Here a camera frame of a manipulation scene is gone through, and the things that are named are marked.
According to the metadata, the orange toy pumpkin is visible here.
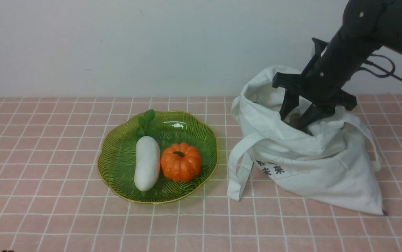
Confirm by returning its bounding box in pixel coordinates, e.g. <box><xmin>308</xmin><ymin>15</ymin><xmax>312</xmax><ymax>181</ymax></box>
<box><xmin>160</xmin><ymin>142</ymin><xmax>202</xmax><ymax>182</ymax></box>

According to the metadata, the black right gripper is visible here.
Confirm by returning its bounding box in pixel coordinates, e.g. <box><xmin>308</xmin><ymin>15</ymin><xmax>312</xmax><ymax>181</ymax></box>
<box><xmin>272</xmin><ymin>38</ymin><xmax>357</xmax><ymax>130</ymax></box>

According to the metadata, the white radish with leaves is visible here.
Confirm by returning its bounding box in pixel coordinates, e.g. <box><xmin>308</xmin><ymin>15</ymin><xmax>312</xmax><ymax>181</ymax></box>
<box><xmin>134</xmin><ymin>110</ymin><xmax>161</xmax><ymax>192</ymax></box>

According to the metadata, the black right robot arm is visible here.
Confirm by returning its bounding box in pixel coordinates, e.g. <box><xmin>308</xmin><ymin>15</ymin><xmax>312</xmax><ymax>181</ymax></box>
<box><xmin>273</xmin><ymin>0</ymin><xmax>402</xmax><ymax>130</ymax></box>

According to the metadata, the white canvas tote bag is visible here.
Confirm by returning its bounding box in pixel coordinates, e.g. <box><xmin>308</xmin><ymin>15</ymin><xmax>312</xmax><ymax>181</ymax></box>
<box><xmin>227</xmin><ymin>65</ymin><xmax>385</xmax><ymax>215</ymax></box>

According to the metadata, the green ribbed glass plate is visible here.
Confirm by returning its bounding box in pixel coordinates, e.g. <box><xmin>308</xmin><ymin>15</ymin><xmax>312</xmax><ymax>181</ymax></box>
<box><xmin>97</xmin><ymin>110</ymin><xmax>218</xmax><ymax>204</ymax></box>

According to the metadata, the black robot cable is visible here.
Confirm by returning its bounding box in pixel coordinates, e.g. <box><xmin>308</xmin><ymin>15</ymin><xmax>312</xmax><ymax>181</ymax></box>
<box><xmin>358</xmin><ymin>53</ymin><xmax>402</xmax><ymax>90</ymax></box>

